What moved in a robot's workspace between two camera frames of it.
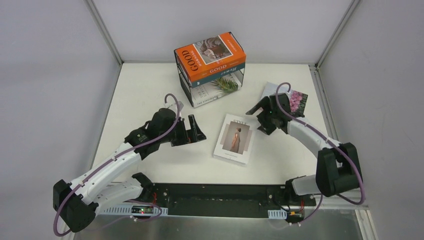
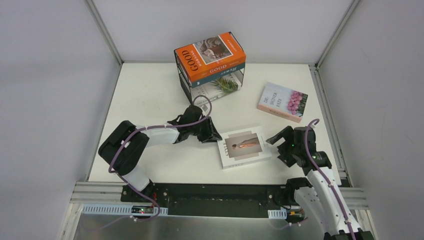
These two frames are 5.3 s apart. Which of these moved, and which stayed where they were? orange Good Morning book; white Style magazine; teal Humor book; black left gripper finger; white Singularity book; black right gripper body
Moved: black left gripper finger; white Style magazine; black right gripper body
Stayed: white Singularity book; teal Humor book; orange Good Morning book
